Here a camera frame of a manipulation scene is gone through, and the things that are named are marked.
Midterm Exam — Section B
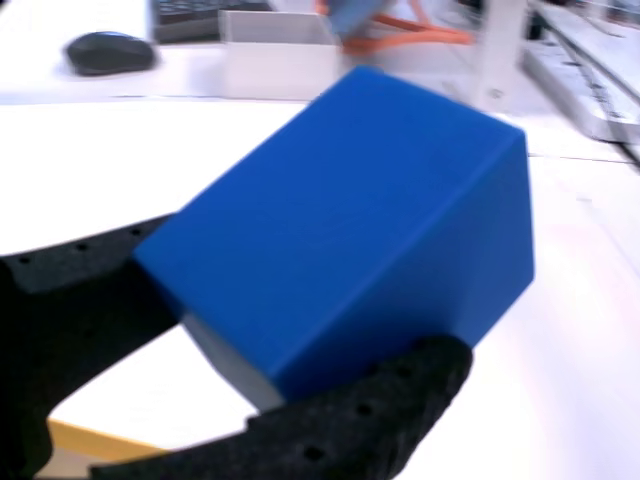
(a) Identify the blue block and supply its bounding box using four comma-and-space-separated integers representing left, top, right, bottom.
132, 64, 536, 409

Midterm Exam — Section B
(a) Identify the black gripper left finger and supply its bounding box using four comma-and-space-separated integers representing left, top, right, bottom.
0, 213, 179, 480

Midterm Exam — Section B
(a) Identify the yellow box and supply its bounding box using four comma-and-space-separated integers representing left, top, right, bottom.
47, 419, 169, 464

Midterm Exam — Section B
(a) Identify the orange cable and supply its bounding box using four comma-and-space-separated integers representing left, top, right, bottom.
342, 12, 474, 54

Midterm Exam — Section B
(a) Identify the dark keyboard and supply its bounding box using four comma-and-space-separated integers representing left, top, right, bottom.
152, 0, 274, 44

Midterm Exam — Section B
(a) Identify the white metal rail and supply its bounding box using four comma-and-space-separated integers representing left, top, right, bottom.
522, 0, 640, 166

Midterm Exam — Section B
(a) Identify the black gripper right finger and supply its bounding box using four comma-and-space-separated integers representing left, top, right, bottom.
89, 337, 474, 480

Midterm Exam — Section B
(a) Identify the white post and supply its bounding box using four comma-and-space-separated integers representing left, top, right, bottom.
472, 0, 531, 114

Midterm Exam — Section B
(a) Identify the light blue object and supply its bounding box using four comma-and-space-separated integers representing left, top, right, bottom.
324, 0, 389, 36

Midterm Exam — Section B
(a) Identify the black computer mouse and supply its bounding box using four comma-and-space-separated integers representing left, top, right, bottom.
63, 30, 156, 77

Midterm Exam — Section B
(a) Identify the white open box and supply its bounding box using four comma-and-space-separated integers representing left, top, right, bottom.
218, 9, 344, 100

